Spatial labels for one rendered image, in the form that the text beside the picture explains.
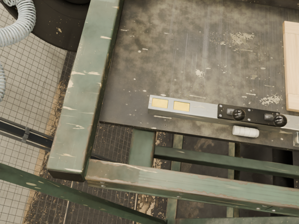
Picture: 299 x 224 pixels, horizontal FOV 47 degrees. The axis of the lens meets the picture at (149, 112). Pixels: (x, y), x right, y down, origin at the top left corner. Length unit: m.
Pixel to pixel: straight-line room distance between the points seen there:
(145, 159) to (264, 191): 0.37
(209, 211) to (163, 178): 1.92
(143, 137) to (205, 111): 0.22
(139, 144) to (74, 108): 0.24
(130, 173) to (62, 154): 0.20
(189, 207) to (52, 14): 2.04
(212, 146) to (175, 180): 2.07
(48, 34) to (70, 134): 0.65
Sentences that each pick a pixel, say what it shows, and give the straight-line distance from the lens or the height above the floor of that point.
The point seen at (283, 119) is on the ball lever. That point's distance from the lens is 1.03.
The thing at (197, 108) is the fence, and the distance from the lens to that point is 1.11.
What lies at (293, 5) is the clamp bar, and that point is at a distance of 1.50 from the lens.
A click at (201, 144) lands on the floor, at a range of 3.15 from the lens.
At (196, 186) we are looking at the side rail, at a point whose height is 1.51.
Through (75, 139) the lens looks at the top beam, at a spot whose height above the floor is 1.82.
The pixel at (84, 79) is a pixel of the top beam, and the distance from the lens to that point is 1.07.
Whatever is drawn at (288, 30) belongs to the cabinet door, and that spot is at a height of 1.25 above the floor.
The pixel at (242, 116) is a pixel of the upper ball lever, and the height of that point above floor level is 1.50.
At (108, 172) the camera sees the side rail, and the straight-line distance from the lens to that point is 1.00.
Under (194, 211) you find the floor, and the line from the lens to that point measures 3.01.
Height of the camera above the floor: 2.26
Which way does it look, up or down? 36 degrees down
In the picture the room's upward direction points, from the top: 62 degrees counter-clockwise
